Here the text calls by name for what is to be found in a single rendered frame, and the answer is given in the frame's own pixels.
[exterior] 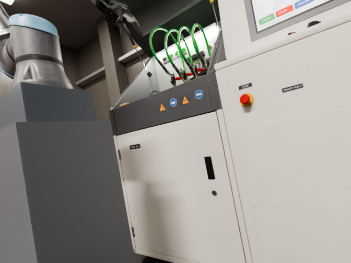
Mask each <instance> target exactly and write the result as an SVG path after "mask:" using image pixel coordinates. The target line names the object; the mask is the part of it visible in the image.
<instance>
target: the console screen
mask: <svg viewBox="0 0 351 263"><path fill-rule="evenodd" d="M349 1H351V0H244V5H245V11H246V15H247V21H248V26H249V32H250V38H251V42H253V41H255V40H258V39H260V38H262V37H265V36H267V35H269V34H272V33H274V32H277V31H279V30H281V29H284V28H287V27H289V26H292V25H294V24H296V23H299V22H301V21H303V20H306V19H308V18H311V17H313V16H315V15H318V14H320V13H323V12H325V11H327V10H330V9H332V8H334V7H337V6H339V5H342V4H344V3H347V2H349Z"/></svg>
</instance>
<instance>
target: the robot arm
mask: <svg viewBox="0 0 351 263"><path fill-rule="evenodd" d="M91 1H92V2H93V3H94V4H95V6H96V7H97V8H98V9H99V10H100V11H101V12H102V13H103V14H104V15H105V17H104V19H105V20H106V21H107V20H109V21H110V22H111V23H112V24H110V23H109V22H108V21H107V22H108V23H109V24H110V25H111V26H112V27H113V26H115V25H117V26H118V27H119V28H120V33H121V35H127V36H129V37H130V38H133V36H132V34H131V33H130V32H129V30H128V29H127V28H126V25H125V23H123V22H121V21H122V17H125V18H126V19H127V21H128V22H129V23H135V24H136V26H138V27H140V25H139V23H138V22H137V20H136V19H135V17H134V16H133V14H132V13H131V12H130V11H129V10H128V6H127V5H125V4H122V3H119V2H115V1H112V0H91ZM59 38H60V37H59V36H58V33H57V29H56V27H55V26H54V25H53V24H52V23H51V22H49V21H47V20H46V19H43V18H41V17H38V16H35V15H30V14H15V15H12V16H10V17H9V15H8V14H7V12H6V11H5V10H4V8H3V7H2V5H1V4H0V69H1V71H2V72H3V73H4V74H5V75H6V76H7V77H9V78H11V79H13V83H12V85H11V89H12V88H14V87H15V86H17V85H18V84H19V83H20V82H27V83H35V84H39V85H46V86H54V87H61V88H69V89H74V88H73V86H72V85H71V83H70V81H69V79H68V77H67V75H66V74H65V71H64V66H63V60H62V54H61V48H60V42H59Z"/></svg>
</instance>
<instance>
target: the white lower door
mask: <svg viewBox="0 0 351 263"><path fill-rule="evenodd" d="M116 138H117V142H118V148H119V149H118V154H119V159H120V160H121V166H122V171H123V177H124V183H125V189H126V195H127V201H128V206H129V210H130V216H131V222H132V227H131V228H132V233H133V237H134V240H135V245H136V248H140V249H144V250H148V251H151V252H156V253H160V254H165V255H169V256H173V257H178V258H182V259H187V260H191V261H195V262H200V263H247V261H246V258H245V253H244V248H243V242H242V237H241V232H240V227H239V221H238V216H237V211H236V206H235V201H234V197H233V192H232V187H231V181H230V176H229V171H228V166H227V161H226V156H225V150H224V145H223V140H222V136H221V131H220V126H219V121H218V116H217V112H211V113H207V114H203V115H199V116H195V117H190V118H186V119H182V120H179V121H175V122H171V123H167V124H163V125H159V126H155V127H150V128H146V129H142V130H138V131H134V132H131V133H127V134H122V135H118V136H116Z"/></svg>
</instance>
